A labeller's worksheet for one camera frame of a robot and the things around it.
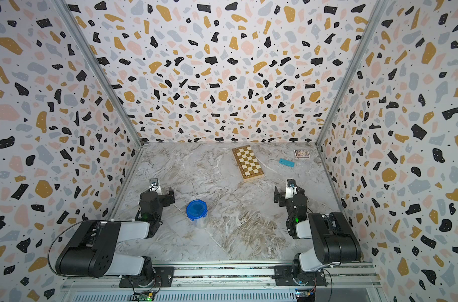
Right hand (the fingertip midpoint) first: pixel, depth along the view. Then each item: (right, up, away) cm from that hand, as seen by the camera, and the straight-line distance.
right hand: (288, 186), depth 91 cm
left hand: (-61, -1, 0) cm, 61 cm away
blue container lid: (-42, -8, -11) cm, 44 cm away
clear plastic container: (-42, -15, -8) cm, 45 cm away
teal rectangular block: (+4, +11, +22) cm, 25 cm away
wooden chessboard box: (-19, +11, +18) cm, 28 cm away
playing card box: (+15, +16, +25) cm, 34 cm away
